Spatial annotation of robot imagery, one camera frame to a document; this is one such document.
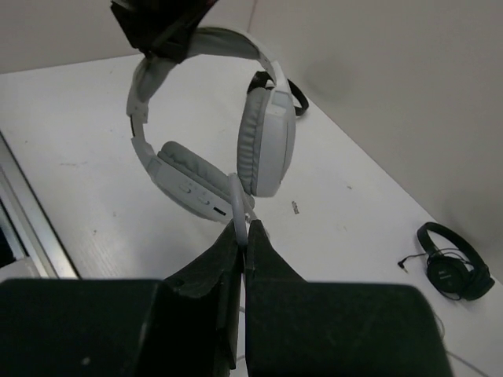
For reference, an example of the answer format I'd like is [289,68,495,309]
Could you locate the black headphones left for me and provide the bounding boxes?
[247,71,310,118]

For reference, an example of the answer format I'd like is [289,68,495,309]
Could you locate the aluminium front rail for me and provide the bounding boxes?
[1,137,79,280]

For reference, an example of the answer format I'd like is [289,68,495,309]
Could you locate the black headphones right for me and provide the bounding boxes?
[416,221,495,301]

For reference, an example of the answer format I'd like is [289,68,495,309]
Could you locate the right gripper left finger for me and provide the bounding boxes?
[1,229,240,376]

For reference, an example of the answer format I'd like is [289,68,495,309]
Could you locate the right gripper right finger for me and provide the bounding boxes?
[244,220,451,376]

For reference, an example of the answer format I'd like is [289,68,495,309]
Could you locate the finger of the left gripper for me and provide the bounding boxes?
[110,0,215,63]

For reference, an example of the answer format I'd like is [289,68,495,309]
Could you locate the black headphones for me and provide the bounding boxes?
[247,71,310,118]
[416,221,495,301]

